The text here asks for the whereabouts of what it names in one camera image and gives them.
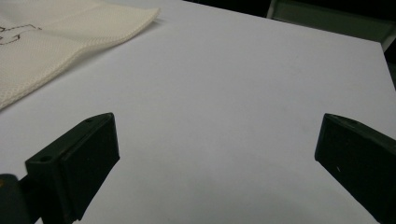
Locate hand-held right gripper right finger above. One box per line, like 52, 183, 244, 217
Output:
314, 113, 396, 224

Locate white mesh cloth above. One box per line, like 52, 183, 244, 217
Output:
0, 0, 162, 111

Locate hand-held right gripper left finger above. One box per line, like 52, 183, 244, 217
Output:
24, 112, 120, 224

